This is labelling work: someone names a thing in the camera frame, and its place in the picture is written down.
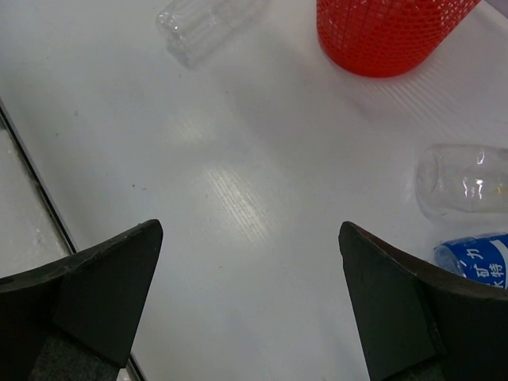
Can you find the red mesh plastic bin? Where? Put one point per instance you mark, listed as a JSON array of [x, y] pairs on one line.
[[384, 38]]

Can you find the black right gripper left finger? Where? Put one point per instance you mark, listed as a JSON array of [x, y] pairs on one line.
[[76, 318]]

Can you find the clear bottle white cap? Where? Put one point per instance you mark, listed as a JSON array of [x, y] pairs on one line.
[[194, 29]]

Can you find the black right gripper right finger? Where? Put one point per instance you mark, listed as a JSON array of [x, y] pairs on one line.
[[417, 321]]

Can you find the blue label plastic bottle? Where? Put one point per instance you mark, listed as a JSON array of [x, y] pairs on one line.
[[481, 258]]

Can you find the clear wide-mouth plastic jar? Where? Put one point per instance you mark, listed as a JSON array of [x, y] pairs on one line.
[[463, 184]]

